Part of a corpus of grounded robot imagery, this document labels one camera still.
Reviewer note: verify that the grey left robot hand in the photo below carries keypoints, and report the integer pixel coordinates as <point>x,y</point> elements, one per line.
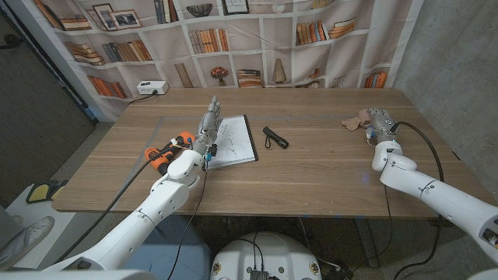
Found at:
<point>210,126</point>

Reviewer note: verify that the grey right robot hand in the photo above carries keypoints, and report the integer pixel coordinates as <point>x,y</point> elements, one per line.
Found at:
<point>383,126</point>

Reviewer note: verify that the beige nylon stocking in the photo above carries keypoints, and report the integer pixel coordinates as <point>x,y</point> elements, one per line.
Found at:
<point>354,123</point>

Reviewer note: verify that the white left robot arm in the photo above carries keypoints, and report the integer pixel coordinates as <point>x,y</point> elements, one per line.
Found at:
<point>159,206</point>

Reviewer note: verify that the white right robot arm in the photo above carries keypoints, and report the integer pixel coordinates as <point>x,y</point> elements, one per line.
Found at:
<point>439,194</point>

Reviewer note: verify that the black flashlight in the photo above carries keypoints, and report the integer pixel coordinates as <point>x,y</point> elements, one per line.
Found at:
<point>277,138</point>

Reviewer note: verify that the orange black power drill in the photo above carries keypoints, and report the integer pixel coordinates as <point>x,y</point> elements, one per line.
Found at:
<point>155,155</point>

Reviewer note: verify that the white power strip box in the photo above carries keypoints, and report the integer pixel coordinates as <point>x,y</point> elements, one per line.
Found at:
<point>151,87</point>

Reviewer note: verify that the printed bookshelf backdrop cloth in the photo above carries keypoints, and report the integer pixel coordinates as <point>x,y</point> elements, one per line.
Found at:
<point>249,54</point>

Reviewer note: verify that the grey table leg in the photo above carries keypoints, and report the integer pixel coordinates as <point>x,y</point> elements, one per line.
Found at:
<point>367,241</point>

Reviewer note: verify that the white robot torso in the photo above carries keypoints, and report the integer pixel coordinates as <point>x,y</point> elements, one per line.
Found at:
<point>268,253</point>

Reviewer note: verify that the black power adapter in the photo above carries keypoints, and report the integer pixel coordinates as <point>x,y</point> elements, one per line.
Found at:
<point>338,271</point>

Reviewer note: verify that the yellow black foot pedal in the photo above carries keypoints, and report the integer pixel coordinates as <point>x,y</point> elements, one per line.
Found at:
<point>58,189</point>
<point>39,192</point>

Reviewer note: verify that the white sneaker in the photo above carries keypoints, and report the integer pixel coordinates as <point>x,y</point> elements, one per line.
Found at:
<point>27,237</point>

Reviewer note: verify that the dark perforated wall panel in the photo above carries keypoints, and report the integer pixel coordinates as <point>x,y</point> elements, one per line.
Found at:
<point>35,116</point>

